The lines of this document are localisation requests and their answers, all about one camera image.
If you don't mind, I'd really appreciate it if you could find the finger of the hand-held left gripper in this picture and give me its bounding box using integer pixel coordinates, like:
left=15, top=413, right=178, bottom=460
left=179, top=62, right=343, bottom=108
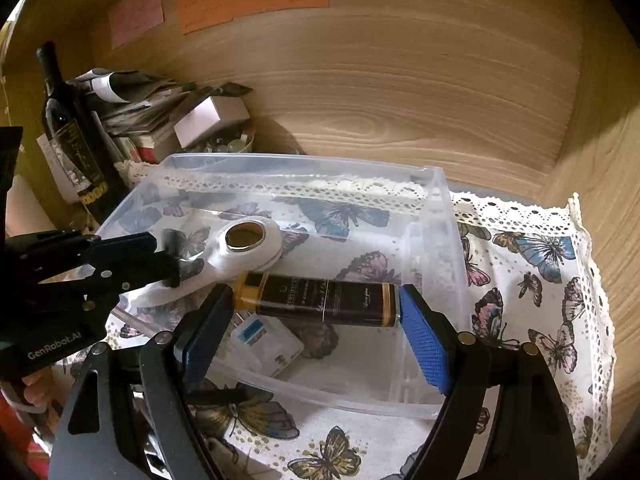
left=165, top=257, right=206, bottom=283
left=75, top=232, right=181, bottom=311

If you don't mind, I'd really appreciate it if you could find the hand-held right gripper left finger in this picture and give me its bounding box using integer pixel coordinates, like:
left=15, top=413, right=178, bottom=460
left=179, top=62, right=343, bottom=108
left=47, top=284, right=236, bottom=480

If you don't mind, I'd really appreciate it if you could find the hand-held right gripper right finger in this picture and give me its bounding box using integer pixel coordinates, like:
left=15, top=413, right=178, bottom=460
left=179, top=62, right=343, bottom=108
left=397, top=284, right=581, bottom=480

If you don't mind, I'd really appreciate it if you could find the white handheld magnifier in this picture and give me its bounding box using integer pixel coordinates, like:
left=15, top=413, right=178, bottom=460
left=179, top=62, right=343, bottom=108
left=135, top=216, right=283, bottom=306

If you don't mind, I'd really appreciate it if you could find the clear plastic storage box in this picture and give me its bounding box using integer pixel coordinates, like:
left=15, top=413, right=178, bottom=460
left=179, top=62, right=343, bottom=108
left=95, top=154, right=473, bottom=421

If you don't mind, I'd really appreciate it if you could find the dark perfume bottle gold cap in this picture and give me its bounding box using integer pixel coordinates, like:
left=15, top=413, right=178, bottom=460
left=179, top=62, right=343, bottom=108
left=232, top=272, right=403, bottom=328

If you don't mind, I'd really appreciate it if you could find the person's left hand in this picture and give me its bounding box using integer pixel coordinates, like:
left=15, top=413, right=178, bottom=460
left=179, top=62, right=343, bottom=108
left=0, top=375, right=58, bottom=441

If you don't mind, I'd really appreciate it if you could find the butterfly print lace tablecloth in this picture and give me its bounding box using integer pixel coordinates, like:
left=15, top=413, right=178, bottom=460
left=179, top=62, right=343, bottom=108
left=50, top=159, right=616, bottom=480

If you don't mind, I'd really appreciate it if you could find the dark wine bottle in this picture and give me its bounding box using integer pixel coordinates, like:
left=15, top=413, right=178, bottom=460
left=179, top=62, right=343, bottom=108
left=36, top=41, right=128, bottom=223

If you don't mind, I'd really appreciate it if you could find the glass jar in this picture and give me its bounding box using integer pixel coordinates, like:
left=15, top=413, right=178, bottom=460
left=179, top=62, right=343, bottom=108
left=200, top=127, right=257, bottom=155

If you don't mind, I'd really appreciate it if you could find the small white cardboard box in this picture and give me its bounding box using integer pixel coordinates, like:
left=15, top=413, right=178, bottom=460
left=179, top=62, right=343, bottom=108
left=172, top=95, right=251, bottom=148

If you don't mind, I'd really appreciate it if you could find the stack of magazines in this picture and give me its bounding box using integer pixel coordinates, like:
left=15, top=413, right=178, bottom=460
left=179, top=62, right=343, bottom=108
left=70, top=67, right=253, bottom=163

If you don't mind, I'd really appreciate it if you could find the pink paper note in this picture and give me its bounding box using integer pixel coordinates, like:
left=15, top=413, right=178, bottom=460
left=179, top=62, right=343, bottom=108
left=107, top=0, right=166, bottom=50

